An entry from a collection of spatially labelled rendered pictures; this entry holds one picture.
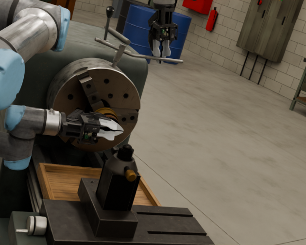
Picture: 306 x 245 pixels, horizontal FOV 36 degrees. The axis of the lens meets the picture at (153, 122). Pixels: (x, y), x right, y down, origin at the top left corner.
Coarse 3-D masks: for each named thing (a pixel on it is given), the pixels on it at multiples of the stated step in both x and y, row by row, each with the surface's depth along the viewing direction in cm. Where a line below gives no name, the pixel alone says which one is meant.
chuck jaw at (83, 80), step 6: (78, 72) 160; (84, 72) 158; (78, 78) 158; (84, 78) 158; (90, 78) 156; (84, 84) 155; (90, 84) 156; (84, 90) 156; (90, 90) 157; (96, 90) 158; (90, 96) 156; (96, 96) 156; (90, 102) 156; (96, 102) 157; (96, 108) 156
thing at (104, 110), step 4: (100, 108) 156; (104, 108) 156; (108, 108) 157; (100, 112) 154; (104, 112) 154; (108, 112) 154; (112, 112) 156; (108, 116) 152; (112, 116) 153; (116, 116) 156; (116, 120) 153; (104, 128) 159; (108, 128) 159
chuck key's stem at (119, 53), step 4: (120, 44) 163; (120, 48) 163; (124, 48) 163; (116, 52) 164; (120, 52) 163; (116, 56) 164; (120, 56) 164; (116, 60) 164; (112, 64) 165; (116, 64) 165
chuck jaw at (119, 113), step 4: (112, 108) 165; (116, 108) 166; (120, 108) 167; (124, 108) 168; (128, 108) 169; (116, 112) 162; (120, 112) 163; (124, 112) 164; (128, 112) 165; (132, 112) 166; (136, 112) 167; (120, 116) 160; (124, 116) 163; (128, 116) 166; (132, 116) 166; (136, 116) 167; (120, 120) 161; (124, 120) 164; (128, 120) 166; (132, 120) 167; (136, 120) 167; (124, 124) 164
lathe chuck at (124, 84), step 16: (80, 64) 164; (96, 64) 162; (64, 80) 159; (96, 80) 161; (112, 80) 163; (128, 80) 165; (64, 96) 159; (80, 96) 161; (112, 96) 165; (128, 96) 167; (64, 112) 161; (128, 128) 172; (96, 144) 170; (112, 144) 172
